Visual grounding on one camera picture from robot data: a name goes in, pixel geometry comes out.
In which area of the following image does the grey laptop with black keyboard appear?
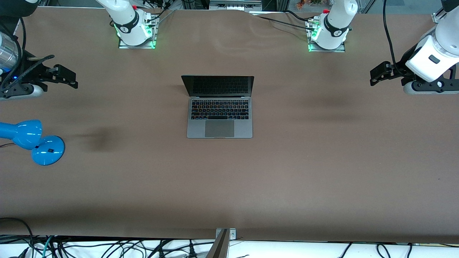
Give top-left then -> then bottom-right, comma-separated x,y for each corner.
181,75 -> 255,139

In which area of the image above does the blue desk lamp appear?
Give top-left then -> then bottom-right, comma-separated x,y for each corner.
0,120 -> 66,166

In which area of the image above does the grey equipment box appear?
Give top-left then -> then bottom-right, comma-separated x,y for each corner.
209,0 -> 263,11

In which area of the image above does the white cloth sheet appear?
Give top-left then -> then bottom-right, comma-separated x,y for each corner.
0,236 -> 459,258

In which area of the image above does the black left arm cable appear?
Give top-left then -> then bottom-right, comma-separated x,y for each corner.
382,0 -> 399,68

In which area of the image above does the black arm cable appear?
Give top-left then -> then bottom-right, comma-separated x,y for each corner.
0,17 -> 55,92
382,0 -> 399,68

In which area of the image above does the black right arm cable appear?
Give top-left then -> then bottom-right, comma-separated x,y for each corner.
0,17 -> 55,92

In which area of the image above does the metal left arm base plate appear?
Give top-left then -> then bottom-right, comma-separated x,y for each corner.
306,19 -> 347,53

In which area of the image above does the short black base cable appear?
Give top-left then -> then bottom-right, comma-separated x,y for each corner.
285,10 -> 311,22

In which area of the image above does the long black base cable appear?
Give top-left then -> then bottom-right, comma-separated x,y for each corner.
255,15 -> 313,31

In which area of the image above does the black looped cable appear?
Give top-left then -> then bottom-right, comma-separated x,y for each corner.
0,217 -> 35,258

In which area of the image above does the teal cable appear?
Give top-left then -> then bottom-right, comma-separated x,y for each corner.
42,235 -> 55,258

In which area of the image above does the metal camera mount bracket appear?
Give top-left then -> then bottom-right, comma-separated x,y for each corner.
206,228 -> 237,258

